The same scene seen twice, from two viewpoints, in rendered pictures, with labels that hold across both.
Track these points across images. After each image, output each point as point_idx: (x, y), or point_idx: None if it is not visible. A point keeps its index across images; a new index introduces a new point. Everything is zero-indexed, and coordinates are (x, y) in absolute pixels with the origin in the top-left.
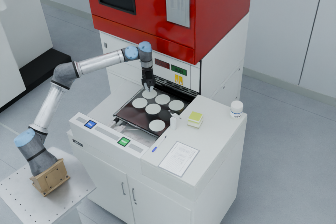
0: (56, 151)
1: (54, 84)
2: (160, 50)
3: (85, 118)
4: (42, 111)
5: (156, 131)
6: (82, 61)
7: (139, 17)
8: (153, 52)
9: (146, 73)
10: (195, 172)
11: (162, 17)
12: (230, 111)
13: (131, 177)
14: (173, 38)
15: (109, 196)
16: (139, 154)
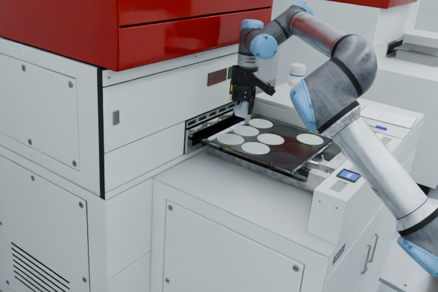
0: (392, 268)
1: (360, 106)
2: (236, 37)
3: (332, 182)
4: (401, 169)
5: (323, 140)
6: (337, 34)
7: None
8: (207, 62)
9: (257, 77)
10: (403, 111)
11: None
12: (287, 86)
13: (381, 207)
14: (254, 0)
15: None
16: (395, 139)
